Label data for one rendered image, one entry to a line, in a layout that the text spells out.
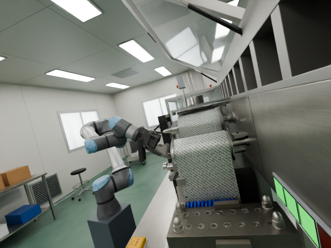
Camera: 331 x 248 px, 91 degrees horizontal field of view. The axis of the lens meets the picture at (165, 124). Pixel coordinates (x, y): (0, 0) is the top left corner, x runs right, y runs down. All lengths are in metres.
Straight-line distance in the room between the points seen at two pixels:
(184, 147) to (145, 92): 6.05
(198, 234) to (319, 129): 0.49
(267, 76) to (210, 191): 0.51
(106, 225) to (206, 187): 0.66
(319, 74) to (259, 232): 0.49
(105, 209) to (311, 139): 1.10
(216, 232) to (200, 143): 0.32
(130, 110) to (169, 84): 1.95
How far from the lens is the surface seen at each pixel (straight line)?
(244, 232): 0.65
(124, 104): 7.08
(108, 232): 1.20
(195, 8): 0.61
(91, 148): 0.90
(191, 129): 0.94
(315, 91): 0.29
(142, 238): 0.90
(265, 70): 0.50
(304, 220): 0.45
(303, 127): 0.34
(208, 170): 0.74
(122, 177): 1.18
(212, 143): 0.72
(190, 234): 0.67
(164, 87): 6.49
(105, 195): 1.18
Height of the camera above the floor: 1.45
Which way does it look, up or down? 3 degrees down
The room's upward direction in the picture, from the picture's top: 13 degrees counter-clockwise
